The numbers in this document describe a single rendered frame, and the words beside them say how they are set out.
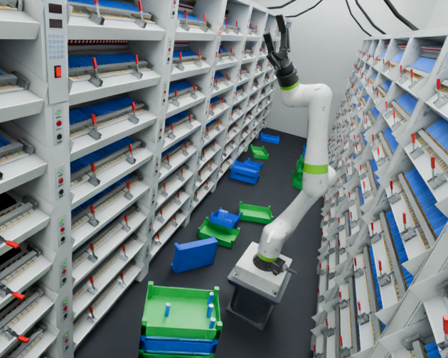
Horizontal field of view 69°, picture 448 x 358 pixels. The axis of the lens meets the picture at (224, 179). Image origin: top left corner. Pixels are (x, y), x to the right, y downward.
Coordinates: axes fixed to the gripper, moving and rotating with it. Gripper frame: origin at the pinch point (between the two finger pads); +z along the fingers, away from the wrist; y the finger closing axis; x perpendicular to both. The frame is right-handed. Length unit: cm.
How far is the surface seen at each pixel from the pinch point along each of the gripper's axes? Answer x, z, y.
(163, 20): -45.7, 14.2, -8.2
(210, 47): -70, -29, 43
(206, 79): -75, -46, 32
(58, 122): -34, 21, -79
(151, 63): -54, 1, -20
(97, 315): -74, -76, -121
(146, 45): -56, 8, -15
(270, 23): -127, -111, 229
